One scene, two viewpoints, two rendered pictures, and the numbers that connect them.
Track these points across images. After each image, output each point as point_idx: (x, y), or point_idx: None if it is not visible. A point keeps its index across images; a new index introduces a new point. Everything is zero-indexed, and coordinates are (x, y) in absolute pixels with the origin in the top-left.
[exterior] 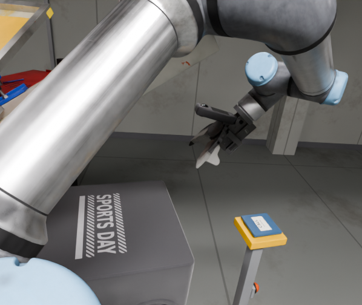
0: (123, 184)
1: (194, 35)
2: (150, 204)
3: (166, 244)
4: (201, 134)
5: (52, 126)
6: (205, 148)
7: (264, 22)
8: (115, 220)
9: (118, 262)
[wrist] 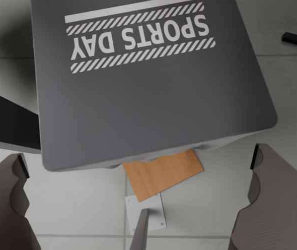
0: (247, 50)
1: None
2: (185, 101)
3: (83, 129)
4: (253, 219)
5: None
6: None
7: None
8: (139, 51)
9: (54, 65)
